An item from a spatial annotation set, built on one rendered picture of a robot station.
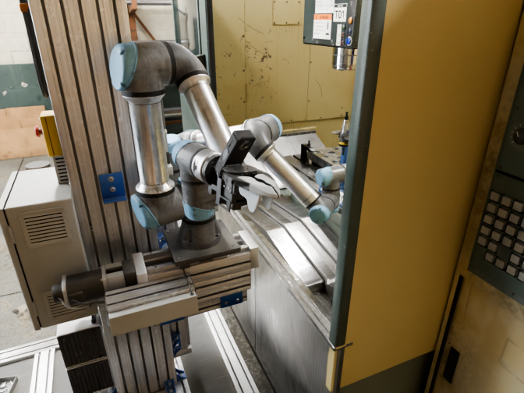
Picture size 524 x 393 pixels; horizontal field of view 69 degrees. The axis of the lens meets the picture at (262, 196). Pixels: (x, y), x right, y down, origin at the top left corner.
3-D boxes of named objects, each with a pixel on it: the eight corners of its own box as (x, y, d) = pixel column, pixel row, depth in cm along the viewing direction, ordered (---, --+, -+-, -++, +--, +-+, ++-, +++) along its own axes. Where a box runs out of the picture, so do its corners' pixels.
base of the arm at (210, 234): (183, 253, 126) (181, 228, 122) (174, 232, 138) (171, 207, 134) (227, 244, 131) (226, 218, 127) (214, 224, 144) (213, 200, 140)
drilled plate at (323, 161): (332, 173, 218) (333, 164, 216) (307, 157, 242) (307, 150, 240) (365, 168, 226) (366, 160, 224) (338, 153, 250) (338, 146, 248)
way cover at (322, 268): (307, 305, 165) (309, 274, 158) (236, 215, 240) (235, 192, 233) (364, 288, 175) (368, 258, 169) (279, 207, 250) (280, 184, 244)
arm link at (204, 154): (221, 147, 89) (189, 150, 84) (232, 152, 85) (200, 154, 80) (219, 178, 91) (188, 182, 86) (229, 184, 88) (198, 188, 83)
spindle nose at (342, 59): (369, 69, 199) (371, 44, 194) (345, 71, 192) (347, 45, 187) (348, 66, 211) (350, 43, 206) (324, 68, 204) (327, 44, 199)
